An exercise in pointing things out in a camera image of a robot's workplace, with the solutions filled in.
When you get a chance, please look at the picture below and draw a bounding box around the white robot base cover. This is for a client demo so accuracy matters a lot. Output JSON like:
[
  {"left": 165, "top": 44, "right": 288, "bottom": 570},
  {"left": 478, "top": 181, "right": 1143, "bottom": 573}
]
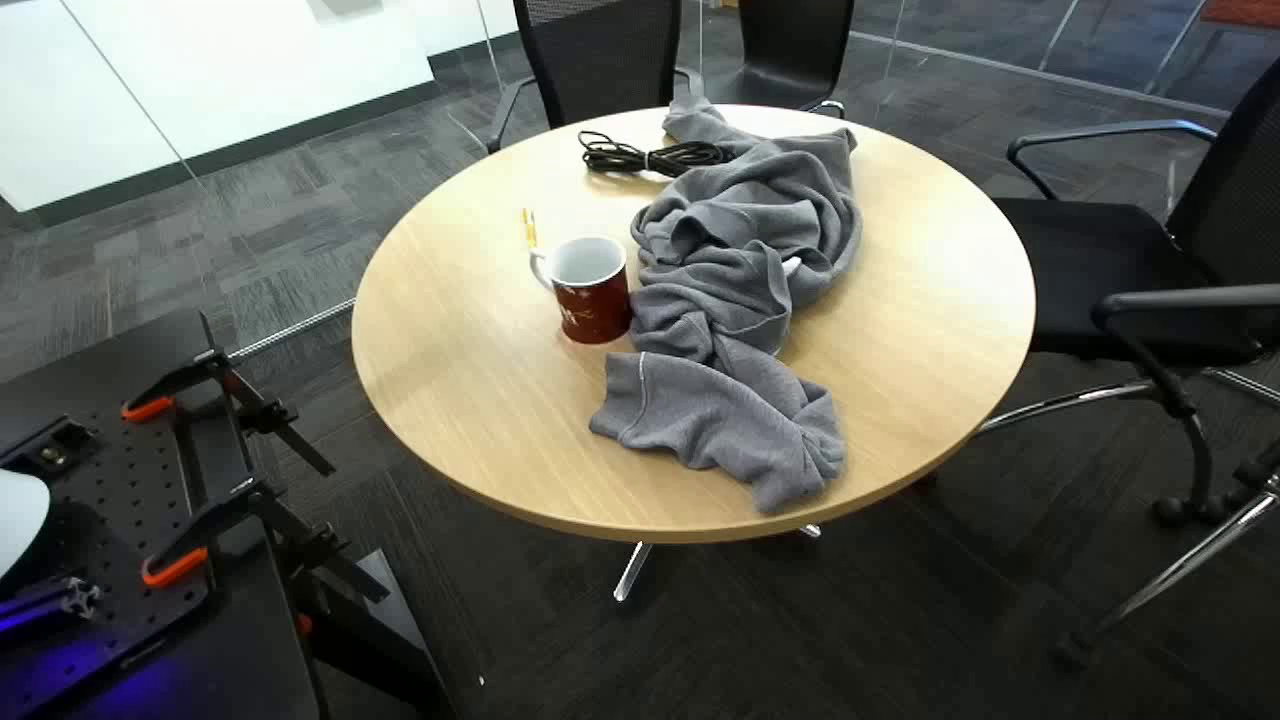
[{"left": 0, "top": 468, "right": 53, "bottom": 577}]

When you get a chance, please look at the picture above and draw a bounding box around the lower black orange clamp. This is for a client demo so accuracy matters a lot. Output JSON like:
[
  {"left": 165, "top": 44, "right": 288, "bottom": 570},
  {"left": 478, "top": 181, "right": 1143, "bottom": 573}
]
[{"left": 139, "top": 482, "right": 389, "bottom": 600}]

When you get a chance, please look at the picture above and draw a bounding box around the yellow orange pen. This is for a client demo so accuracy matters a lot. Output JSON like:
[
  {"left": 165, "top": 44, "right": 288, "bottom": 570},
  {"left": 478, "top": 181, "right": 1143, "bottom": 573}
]
[{"left": 519, "top": 210, "right": 541, "bottom": 251}]

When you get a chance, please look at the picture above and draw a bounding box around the round wooden table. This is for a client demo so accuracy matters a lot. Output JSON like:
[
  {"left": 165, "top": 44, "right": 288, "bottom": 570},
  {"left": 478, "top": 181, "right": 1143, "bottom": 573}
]
[{"left": 352, "top": 101, "right": 1037, "bottom": 553}]

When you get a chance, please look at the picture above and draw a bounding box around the black chair back middle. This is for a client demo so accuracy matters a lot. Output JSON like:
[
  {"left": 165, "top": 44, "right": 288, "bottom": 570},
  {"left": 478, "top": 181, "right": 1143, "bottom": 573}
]
[{"left": 711, "top": 0, "right": 856, "bottom": 117}]

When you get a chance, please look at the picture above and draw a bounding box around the dark red mug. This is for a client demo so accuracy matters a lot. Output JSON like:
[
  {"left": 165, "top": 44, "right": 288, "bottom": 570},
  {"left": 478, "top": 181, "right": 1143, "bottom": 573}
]
[{"left": 529, "top": 237, "right": 630, "bottom": 345}]

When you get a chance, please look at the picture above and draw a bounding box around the upper black orange clamp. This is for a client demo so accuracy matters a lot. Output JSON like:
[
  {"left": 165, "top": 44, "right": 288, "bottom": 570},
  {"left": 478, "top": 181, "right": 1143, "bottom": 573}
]
[{"left": 118, "top": 341, "right": 335, "bottom": 478}]

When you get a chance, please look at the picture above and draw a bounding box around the grey fleece cloth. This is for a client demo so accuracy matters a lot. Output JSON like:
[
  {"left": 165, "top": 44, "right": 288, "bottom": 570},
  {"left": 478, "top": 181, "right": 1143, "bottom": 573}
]
[{"left": 586, "top": 90, "right": 860, "bottom": 512}]

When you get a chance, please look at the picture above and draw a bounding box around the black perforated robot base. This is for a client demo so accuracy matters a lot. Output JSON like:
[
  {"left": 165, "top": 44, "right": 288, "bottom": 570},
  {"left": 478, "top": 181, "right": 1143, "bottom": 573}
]
[{"left": 0, "top": 312, "right": 453, "bottom": 720}]

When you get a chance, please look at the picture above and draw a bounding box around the black office chair right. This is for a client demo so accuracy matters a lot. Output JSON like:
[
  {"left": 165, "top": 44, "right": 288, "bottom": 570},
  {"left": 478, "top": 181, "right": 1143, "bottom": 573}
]
[{"left": 990, "top": 62, "right": 1280, "bottom": 635}]

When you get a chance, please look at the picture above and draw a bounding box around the black orange clamp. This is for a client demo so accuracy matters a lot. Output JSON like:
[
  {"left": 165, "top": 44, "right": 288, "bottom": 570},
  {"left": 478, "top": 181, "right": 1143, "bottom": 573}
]
[
  {"left": 139, "top": 482, "right": 389, "bottom": 600},
  {"left": 118, "top": 341, "right": 335, "bottom": 478}
]

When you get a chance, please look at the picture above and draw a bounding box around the black coiled cable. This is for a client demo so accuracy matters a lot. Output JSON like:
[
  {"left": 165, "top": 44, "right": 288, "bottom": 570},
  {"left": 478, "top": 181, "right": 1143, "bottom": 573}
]
[{"left": 571, "top": 126, "right": 736, "bottom": 181}]

